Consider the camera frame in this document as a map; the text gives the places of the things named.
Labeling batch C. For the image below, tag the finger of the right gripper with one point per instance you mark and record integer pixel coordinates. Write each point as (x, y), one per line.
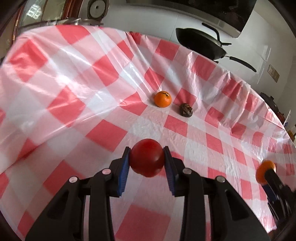
(275, 182)

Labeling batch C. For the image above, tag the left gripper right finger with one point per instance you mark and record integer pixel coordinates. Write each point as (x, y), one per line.
(231, 218)

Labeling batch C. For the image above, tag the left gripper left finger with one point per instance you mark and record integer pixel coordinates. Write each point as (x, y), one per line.
(63, 217)

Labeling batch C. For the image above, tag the red tomato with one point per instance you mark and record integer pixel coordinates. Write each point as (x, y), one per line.
(147, 158)

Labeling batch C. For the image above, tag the orange tangerine with stem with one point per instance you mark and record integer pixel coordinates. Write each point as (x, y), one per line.
(162, 99)

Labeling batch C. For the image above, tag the small dark fruit behind tomatoes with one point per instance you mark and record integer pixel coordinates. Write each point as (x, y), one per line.
(186, 110)

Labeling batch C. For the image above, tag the red white checkered tablecloth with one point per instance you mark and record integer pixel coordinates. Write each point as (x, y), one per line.
(73, 97)

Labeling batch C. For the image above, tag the black wok pan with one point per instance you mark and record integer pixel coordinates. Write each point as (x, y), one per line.
(206, 45)

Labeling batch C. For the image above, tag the black range hood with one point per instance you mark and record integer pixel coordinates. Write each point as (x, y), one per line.
(228, 16)

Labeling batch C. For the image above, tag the steel pot on counter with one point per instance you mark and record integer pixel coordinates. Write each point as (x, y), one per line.
(70, 21)

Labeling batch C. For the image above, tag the wall power outlet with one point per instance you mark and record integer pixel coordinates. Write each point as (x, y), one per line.
(273, 73)

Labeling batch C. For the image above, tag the round wall clock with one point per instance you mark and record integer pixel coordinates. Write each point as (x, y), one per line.
(97, 9)

